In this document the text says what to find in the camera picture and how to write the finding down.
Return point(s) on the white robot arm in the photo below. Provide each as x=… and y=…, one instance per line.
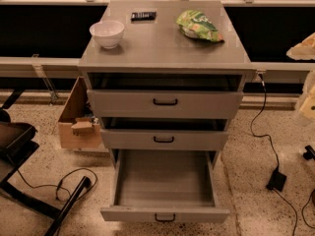
x=304, y=109

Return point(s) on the grey top drawer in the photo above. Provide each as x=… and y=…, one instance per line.
x=164, y=104

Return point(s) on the green chip bag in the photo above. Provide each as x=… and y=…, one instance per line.
x=195, y=24

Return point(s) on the cardboard box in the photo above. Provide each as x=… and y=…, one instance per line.
x=77, y=128

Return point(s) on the metal rail bench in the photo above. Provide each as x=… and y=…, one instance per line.
x=47, y=39

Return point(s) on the grey drawer cabinet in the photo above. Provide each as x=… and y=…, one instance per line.
x=156, y=55

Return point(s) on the black remote control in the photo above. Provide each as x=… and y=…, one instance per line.
x=143, y=16

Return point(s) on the white bowl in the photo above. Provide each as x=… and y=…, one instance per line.
x=108, y=33

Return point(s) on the grey drawer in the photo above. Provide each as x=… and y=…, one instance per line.
x=174, y=140
x=164, y=104
x=164, y=186

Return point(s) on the grey middle drawer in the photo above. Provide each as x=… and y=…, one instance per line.
x=174, y=140

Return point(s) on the grey bottom drawer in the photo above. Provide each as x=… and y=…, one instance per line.
x=164, y=186

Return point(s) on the black caster wheel right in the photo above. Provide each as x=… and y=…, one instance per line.
x=310, y=153

